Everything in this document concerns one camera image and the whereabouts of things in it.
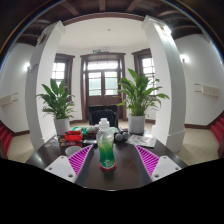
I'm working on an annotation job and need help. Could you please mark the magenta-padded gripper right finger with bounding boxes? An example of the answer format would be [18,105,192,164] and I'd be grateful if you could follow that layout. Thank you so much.
[133,144,183,186]

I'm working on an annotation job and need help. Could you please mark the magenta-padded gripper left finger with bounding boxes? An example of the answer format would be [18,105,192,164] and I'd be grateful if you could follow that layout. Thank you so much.
[44,144,96,186]

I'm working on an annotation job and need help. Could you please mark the clear bottle with green drink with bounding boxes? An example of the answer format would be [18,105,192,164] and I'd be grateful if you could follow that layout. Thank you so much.
[95,117,117,169]

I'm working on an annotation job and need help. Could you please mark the white cup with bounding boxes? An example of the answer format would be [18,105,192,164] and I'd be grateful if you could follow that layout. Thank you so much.
[64,145,83,158]

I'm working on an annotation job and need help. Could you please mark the red plastic box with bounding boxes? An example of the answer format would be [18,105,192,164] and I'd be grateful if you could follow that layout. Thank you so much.
[63,130,84,142]

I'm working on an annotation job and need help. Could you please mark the printed paper brochure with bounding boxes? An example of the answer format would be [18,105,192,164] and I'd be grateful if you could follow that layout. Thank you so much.
[125,133,158,149]

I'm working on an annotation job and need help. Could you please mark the small black pouch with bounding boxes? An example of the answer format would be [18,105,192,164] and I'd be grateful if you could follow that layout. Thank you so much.
[82,139,98,146]

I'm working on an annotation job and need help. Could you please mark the small potted plant, white pot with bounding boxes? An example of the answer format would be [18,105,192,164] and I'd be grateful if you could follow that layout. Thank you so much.
[36,78,76,136]

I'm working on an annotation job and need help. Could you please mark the large potted plant, white pot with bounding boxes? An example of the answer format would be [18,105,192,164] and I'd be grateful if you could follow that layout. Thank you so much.
[116,68,170,134]

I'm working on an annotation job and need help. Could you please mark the grey round headphones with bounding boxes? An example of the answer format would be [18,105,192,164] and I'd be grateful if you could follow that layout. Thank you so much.
[114,130,130,142]

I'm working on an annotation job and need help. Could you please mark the red carpeted staircase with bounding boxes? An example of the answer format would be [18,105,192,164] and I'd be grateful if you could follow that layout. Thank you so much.
[210,113,224,144]
[0,121,14,158]

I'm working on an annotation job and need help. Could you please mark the black chair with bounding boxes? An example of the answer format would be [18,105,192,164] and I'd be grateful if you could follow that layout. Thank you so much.
[88,104,119,128]

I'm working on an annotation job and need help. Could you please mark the brown wooden glazed door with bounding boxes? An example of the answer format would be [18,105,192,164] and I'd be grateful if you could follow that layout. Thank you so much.
[79,52,128,122]

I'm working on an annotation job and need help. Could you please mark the brown framed window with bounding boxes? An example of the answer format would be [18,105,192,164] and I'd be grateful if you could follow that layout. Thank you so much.
[53,53,76,101]
[131,48,158,98]

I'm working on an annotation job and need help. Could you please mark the green exit sign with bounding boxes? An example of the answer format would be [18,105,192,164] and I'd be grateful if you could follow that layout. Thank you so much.
[92,48,111,54]

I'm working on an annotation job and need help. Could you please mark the white wall radiator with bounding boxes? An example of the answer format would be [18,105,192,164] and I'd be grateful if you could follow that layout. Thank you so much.
[0,93,19,107]
[194,83,221,98]

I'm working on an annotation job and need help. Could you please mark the glowing wall lamp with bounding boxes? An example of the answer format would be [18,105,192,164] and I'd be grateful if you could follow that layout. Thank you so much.
[179,54,190,64]

